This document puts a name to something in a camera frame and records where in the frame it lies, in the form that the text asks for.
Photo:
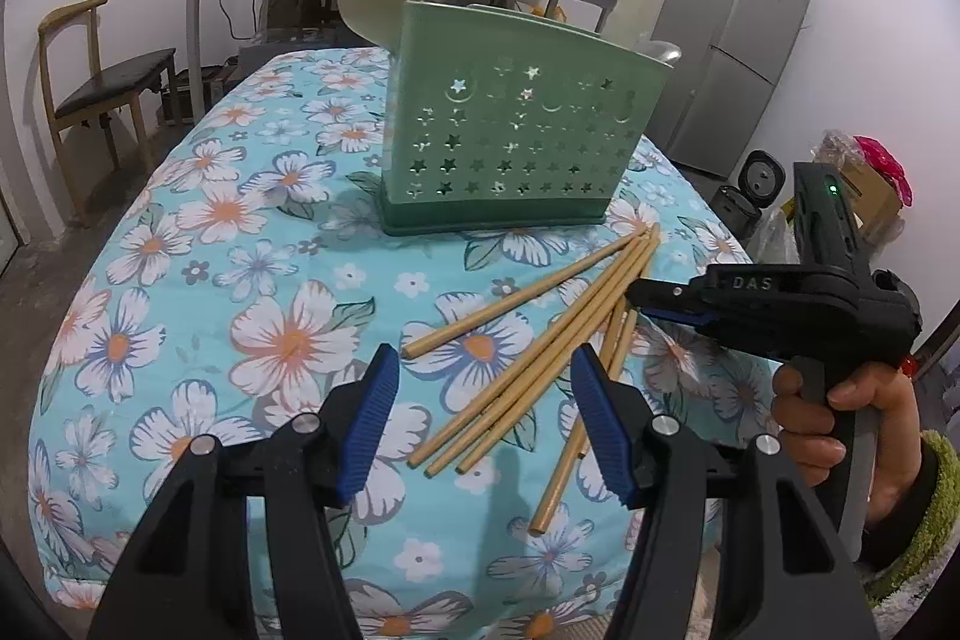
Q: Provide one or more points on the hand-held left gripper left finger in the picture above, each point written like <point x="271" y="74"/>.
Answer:
<point x="367" y="415"/>

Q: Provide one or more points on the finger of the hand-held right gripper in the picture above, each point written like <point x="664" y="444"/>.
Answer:
<point x="667" y="295"/>
<point x="686" y="317"/>

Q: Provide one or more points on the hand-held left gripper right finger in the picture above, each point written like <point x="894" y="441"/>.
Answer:
<point x="604" y="419"/>

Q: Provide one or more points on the bundle of bamboo chopsticks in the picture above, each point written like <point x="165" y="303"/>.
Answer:
<point x="547" y="340"/>

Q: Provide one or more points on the green plastic utensil holder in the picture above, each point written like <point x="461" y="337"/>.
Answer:
<point x="525" y="145"/>

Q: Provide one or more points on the white plastic rice paddle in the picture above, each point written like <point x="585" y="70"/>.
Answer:
<point x="636" y="14"/>

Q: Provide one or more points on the person's right forearm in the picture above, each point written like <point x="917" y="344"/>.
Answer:
<point x="930" y="520"/>

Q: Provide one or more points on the person's right hand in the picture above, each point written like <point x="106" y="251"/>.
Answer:
<point x="896" y="430"/>

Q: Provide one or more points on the clear plastic bag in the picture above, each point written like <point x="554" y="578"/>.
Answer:
<point x="772" y="239"/>

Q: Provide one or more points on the black electric cooker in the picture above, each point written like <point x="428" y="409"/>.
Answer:
<point x="733" y="212"/>

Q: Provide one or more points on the open cardboard carton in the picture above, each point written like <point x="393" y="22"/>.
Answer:
<point x="855" y="197"/>

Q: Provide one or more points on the white electric cooker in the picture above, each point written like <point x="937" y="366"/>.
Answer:
<point x="763" y="179"/>

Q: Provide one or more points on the pink plastic bag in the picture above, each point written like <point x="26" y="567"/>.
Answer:
<point x="885" y="168"/>

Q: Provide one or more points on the blue floral quilt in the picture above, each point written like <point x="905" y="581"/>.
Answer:
<point x="225" y="325"/>

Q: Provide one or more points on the grey refrigerator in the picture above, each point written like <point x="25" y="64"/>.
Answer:
<point x="731" y="48"/>

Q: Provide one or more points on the brown case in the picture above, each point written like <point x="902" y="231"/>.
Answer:
<point x="199" y="96"/>

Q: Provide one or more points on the wooden chair black seat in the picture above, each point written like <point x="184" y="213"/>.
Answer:
<point x="112" y="85"/>

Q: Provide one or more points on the cardboard box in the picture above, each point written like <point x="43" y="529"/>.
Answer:
<point x="292" y="3"/>

